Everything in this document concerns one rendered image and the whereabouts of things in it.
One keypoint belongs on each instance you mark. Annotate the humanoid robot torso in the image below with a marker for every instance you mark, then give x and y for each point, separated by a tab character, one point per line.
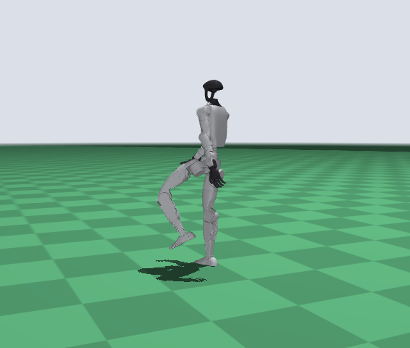
218	129

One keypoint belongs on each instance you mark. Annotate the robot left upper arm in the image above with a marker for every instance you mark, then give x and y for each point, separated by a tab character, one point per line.
203	115

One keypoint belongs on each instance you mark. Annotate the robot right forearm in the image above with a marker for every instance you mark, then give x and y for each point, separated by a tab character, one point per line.
200	153

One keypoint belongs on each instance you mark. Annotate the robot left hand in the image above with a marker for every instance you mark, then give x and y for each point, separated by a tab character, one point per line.
215	176

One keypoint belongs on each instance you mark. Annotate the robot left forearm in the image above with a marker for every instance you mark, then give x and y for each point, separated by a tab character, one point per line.
208	150

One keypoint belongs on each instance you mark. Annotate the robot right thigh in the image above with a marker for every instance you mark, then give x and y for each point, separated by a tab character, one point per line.
208	198

